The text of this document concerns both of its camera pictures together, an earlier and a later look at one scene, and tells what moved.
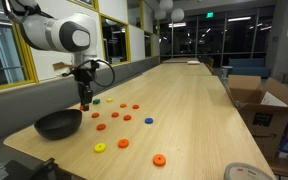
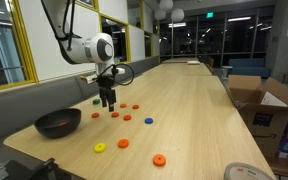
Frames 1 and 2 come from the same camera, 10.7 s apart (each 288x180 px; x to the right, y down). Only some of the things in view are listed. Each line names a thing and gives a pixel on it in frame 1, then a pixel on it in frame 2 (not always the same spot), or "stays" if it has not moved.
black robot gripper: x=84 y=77 → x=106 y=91
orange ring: x=123 y=105 stays
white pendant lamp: x=160 y=14 stays
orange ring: x=115 y=114 stays
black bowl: x=60 y=124 stays
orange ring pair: x=101 y=126 → x=63 y=123
